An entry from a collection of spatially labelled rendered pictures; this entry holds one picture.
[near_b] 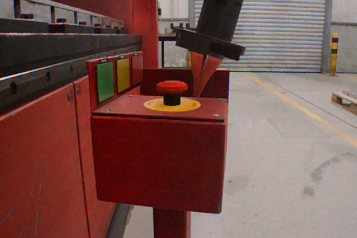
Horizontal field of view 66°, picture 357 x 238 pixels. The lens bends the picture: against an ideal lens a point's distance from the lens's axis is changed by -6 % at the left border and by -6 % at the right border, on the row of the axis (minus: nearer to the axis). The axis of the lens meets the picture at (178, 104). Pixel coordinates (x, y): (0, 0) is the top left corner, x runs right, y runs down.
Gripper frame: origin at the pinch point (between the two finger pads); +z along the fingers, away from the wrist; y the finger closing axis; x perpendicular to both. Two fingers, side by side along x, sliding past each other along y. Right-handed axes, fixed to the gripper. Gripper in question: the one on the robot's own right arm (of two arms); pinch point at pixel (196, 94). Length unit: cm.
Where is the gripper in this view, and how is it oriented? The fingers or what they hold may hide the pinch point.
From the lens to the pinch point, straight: 46.2
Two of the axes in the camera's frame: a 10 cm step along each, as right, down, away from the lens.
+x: -2.0, 2.2, -9.6
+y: -9.5, -3.0, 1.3
